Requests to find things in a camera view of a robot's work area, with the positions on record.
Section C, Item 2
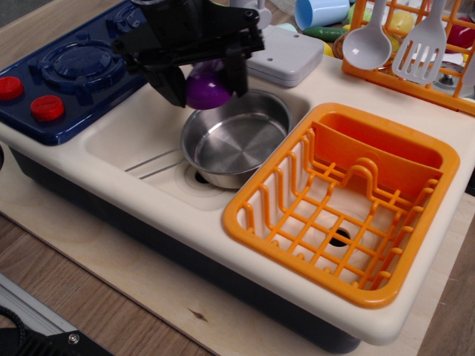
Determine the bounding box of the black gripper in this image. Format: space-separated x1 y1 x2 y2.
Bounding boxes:
111 1 264 108

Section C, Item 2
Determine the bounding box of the purple toy eggplant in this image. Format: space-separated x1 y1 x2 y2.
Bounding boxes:
186 59 232 110

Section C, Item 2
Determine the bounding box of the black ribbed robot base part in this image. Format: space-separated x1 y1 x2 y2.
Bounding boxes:
1 306 111 356

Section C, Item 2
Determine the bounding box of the grey toy faucet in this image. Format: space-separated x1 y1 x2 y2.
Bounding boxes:
229 0 324 88

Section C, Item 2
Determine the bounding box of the light blue plastic cup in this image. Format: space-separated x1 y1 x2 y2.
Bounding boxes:
295 0 350 30

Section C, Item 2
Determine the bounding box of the green toy cucumber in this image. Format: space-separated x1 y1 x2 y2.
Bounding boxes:
303 27 347 42

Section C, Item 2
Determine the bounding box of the cream toy kitchen sink unit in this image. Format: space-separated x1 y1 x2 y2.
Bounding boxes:
1 57 470 346

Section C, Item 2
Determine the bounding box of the dark blue toy stove top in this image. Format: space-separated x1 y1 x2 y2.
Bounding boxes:
1 1 146 145

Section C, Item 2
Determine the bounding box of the red stove knob right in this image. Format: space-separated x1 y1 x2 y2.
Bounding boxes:
30 95 65 122

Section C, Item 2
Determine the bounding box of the red stove knob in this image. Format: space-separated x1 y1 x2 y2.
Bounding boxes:
30 95 65 122
0 76 24 102

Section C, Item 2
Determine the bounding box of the grey toy ladle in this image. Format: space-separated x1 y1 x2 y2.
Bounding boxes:
342 0 392 70

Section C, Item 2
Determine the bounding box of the red stove knob left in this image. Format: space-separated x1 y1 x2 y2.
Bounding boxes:
0 76 24 102

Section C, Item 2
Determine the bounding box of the orange dish drainer basket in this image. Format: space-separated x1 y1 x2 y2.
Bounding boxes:
222 103 459 309

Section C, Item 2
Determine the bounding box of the yellow toy fruit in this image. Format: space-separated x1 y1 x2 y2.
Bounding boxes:
389 10 415 33

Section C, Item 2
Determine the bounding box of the grey slotted toy spatula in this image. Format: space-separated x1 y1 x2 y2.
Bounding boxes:
392 0 447 85

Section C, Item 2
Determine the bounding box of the light plywood base board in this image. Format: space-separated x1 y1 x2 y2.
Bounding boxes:
0 0 475 356

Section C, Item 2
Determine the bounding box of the orange utensil rack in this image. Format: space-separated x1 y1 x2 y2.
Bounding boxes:
342 1 474 115

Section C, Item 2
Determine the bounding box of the red toy fruit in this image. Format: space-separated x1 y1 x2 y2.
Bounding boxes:
447 17 474 49

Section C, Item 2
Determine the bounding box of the steel pan with wire handle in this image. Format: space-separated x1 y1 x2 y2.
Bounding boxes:
126 90 294 189

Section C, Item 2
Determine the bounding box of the aluminium rail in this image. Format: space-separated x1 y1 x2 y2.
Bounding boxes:
1 274 76 336

